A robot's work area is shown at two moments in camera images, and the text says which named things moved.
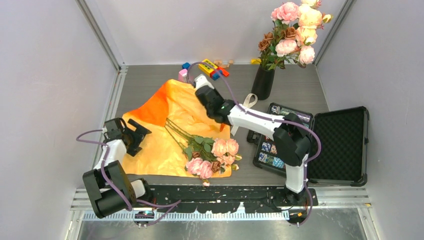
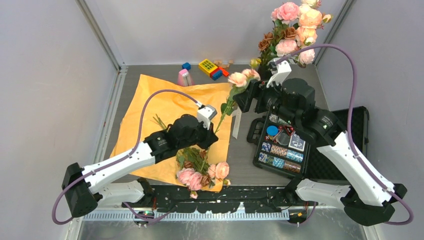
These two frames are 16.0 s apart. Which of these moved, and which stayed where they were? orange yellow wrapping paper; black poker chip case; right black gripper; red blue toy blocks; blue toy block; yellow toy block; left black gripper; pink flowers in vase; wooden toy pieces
Moved: right black gripper; left black gripper; orange yellow wrapping paper
Stayed: yellow toy block; red blue toy blocks; wooden toy pieces; pink flowers in vase; black poker chip case; blue toy block
